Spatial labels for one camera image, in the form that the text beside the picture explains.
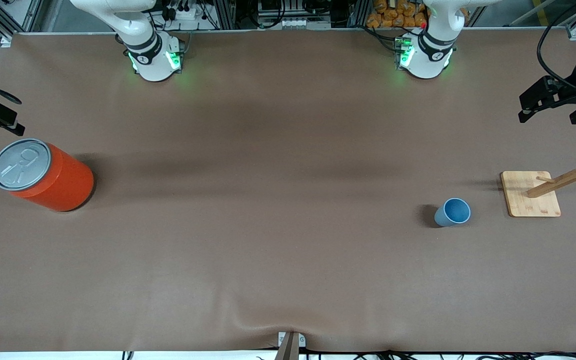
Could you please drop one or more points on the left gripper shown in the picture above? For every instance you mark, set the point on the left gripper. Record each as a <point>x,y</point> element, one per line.
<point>571,84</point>

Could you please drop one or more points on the light blue plastic cup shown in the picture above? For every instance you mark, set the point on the light blue plastic cup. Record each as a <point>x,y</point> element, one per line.
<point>452,212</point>

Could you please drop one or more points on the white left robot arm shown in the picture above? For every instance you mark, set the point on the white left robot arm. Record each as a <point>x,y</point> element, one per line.
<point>430,50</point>

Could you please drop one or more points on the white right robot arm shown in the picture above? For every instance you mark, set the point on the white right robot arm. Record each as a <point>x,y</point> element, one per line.
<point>143,50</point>

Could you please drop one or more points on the orange can with grey lid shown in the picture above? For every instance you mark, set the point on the orange can with grey lid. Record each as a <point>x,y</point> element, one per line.
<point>60,182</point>

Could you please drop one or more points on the wooden mug tree stand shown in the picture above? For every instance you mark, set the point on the wooden mug tree stand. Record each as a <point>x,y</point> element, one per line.
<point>530,200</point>

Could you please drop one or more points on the bag of orange snacks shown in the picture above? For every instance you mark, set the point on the bag of orange snacks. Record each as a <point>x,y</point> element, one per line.
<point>393,15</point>

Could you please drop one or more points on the white power strip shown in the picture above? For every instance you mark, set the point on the white power strip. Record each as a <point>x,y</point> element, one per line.
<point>183,11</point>

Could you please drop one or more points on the white terminal block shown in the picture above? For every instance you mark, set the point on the white terminal block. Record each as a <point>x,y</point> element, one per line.
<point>295,22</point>

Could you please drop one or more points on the brown table mat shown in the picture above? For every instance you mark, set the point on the brown table mat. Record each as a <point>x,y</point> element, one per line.
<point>288,260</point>

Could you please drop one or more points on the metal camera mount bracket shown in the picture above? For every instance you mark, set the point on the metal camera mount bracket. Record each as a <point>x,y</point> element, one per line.
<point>288,345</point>

